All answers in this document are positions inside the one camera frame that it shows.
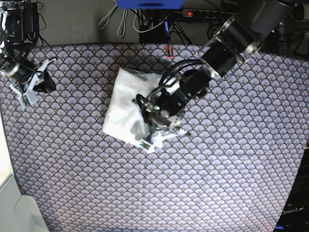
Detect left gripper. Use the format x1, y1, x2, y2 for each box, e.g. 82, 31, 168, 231
136, 94, 190, 153

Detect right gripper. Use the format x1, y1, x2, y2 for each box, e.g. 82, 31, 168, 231
8, 58, 56, 109

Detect white T-shirt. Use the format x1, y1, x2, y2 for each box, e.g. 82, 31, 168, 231
102, 68, 162, 147

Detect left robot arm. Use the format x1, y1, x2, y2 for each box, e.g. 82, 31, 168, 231
136, 0, 301, 152

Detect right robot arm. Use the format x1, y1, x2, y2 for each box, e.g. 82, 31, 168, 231
0, 0, 57, 109

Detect red table clamp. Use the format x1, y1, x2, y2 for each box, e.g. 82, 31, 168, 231
166, 44, 174, 58

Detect blue box overhead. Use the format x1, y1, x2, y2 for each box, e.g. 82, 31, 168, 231
117, 0, 184, 9

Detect black power strip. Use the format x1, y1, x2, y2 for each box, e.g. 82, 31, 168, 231
181, 9, 234, 20

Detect fan-patterned table cloth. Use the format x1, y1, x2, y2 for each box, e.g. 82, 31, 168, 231
0, 44, 309, 232

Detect white plastic bin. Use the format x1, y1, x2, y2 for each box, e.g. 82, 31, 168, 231
0, 175, 49, 232

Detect black device at right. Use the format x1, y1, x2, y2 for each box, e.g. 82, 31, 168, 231
274, 149, 309, 232

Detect blue clamp handle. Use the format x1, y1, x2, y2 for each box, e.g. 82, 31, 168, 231
164, 21, 169, 36

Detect grey looped cable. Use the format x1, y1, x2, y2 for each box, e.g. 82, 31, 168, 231
117, 9, 128, 39

